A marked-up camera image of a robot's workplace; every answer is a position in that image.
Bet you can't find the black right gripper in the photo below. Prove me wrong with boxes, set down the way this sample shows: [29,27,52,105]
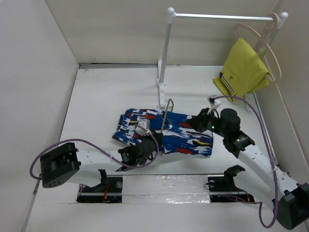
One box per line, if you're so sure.
[185,107,228,138]

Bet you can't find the blue patterned trousers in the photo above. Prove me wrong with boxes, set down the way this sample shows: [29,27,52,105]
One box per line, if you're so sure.
[112,108,213,157]

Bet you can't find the grey metal trouser hanger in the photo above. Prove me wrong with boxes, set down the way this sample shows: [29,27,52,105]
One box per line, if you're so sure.
[160,98,174,133]

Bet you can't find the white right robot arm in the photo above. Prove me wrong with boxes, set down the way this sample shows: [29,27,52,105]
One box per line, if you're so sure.
[187,108,309,230]

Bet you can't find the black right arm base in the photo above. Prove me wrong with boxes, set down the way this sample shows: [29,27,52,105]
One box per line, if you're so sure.
[204,165,255,203]

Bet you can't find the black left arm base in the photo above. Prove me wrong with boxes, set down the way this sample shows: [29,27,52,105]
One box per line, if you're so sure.
[76,170,123,203]

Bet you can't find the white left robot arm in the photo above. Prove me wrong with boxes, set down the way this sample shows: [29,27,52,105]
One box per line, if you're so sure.
[40,131,163,192]

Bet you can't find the beige wooden hanger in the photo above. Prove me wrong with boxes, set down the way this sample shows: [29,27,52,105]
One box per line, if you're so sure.
[234,12,288,84]

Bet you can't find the yellow folded shorts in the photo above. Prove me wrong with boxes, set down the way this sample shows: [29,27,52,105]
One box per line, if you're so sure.
[213,38,270,102]

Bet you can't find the white clothes rack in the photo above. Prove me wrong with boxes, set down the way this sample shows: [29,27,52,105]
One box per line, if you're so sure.
[154,7,289,112]

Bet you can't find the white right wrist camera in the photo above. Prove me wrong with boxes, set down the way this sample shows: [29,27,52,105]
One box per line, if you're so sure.
[208,95,221,113]

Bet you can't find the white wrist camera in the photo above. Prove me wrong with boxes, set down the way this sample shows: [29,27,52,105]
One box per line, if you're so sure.
[208,95,221,113]
[136,119,150,136]

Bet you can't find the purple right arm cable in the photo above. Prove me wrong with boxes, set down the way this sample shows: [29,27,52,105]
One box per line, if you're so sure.
[212,95,280,228]

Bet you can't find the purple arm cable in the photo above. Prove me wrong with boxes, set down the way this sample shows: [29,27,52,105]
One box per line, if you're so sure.
[29,124,160,179]
[212,95,280,228]

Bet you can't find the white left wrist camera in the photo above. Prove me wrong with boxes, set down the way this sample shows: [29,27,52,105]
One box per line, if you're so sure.
[136,119,150,136]

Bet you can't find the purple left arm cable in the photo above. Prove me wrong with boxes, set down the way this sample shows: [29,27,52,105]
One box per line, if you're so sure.
[29,124,160,179]

